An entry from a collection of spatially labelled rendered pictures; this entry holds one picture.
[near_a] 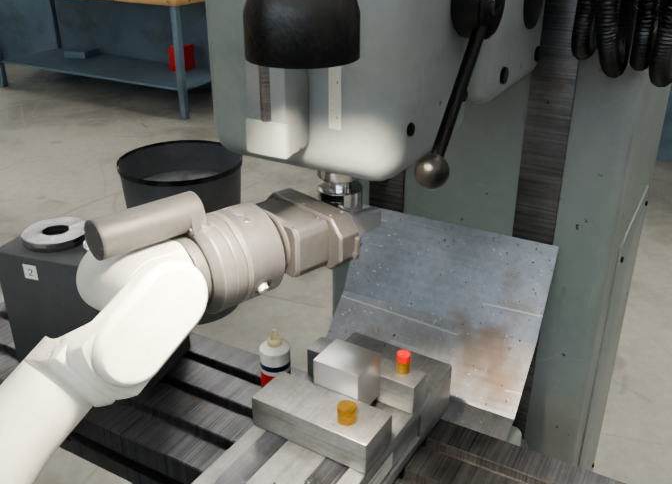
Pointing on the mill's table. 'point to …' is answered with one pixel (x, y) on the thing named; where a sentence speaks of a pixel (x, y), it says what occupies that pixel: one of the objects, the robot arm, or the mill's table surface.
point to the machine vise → (315, 472)
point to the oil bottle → (274, 357)
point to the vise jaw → (321, 421)
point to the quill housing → (354, 79)
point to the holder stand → (51, 287)
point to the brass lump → (347, 412)
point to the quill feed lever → (426, 169)
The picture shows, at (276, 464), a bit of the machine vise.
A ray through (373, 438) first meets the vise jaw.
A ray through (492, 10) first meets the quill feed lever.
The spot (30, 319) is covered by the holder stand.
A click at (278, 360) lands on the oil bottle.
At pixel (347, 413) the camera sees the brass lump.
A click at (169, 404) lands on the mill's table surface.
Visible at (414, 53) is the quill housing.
